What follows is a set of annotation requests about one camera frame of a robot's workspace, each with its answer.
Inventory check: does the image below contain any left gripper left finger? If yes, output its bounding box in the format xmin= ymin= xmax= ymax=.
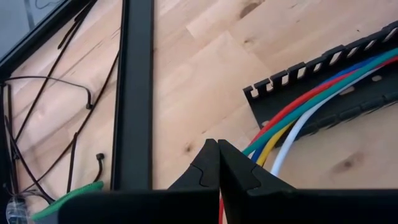
xmin=58 ymin=138 xmax=221 ymax=224

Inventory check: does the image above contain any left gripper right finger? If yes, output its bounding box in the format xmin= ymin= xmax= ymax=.
xmin=218 ymin=139 xmax=398 ymax=224

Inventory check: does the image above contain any yellow cable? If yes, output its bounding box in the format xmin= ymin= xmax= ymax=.
xmin=256 ymin=121 xmax=295 ymax=167

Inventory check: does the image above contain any black slotted cable duct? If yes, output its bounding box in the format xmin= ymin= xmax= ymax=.
xmin=242 ymin=20 xmax=398 ymax=147

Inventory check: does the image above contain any short black zip tie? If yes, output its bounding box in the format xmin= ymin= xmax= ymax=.
xmin=92 ymin=152 xmax=106 ymax=184
xmin=66 ymin=132 xmax=79 ymax=194

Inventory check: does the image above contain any work glove with blue label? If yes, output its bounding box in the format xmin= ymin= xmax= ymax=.
xmin=30 ymin=181 xmax=105 ymax=222

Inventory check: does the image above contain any looped black zip tie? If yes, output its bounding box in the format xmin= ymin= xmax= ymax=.
xmin=3 ymin=75 xmax=94 ymax=110

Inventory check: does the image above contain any curved black zip tie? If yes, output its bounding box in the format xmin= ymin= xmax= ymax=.
xmin=3 ymin=114 xmax=56 ymax=205

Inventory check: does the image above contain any long black zip tie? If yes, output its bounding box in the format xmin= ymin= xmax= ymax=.
xmin=18 ymin=51 xmax=121 ymax=194
xmin=14 ymin=0 xmax=98 ymax=142

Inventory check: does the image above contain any small clear plastic piece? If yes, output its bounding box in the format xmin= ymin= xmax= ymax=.
xmin=5 ymin=195 xmax=30 ymax=224

